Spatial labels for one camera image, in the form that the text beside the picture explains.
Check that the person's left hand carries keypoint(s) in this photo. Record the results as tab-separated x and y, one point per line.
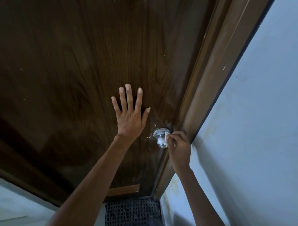
129	122

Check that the person's right hand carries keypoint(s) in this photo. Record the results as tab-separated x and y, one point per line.
178	151

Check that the person's left middle finger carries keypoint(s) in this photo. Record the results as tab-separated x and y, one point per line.
129	96

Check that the person's right fingers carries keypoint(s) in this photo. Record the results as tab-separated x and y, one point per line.
178	136

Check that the person's left little finger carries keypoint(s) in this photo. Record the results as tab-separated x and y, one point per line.
116	105

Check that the person's left thumb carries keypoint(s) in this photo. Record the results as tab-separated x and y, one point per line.
145	115

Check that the white cleaning wipe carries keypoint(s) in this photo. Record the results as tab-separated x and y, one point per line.
165	139

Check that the person's left forearm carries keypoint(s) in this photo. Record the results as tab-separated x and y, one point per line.
93	184

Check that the person's right forearm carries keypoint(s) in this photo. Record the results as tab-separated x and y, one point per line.
197	200

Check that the silver door knob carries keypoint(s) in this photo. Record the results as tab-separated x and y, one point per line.
159	137

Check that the dark brown wooden door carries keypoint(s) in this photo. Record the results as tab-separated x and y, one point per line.
76	58

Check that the light wooden door threshold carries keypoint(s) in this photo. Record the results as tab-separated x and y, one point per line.
123	191

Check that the dark woven doormat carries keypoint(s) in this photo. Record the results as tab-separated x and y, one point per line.
132	211

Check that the brown wooden door frame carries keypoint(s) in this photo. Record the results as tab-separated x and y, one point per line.
209	76

